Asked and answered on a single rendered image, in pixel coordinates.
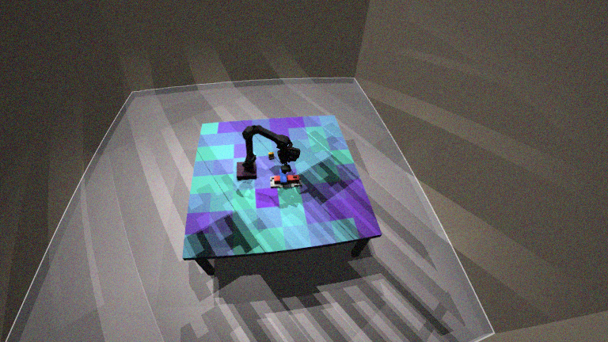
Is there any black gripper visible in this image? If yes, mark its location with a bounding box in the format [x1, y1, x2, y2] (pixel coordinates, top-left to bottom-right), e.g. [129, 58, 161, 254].
[277, 150, 291, 174]

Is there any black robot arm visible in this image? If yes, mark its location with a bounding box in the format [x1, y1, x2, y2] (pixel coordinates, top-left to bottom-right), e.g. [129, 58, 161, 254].
[242, 125, 301, 173]

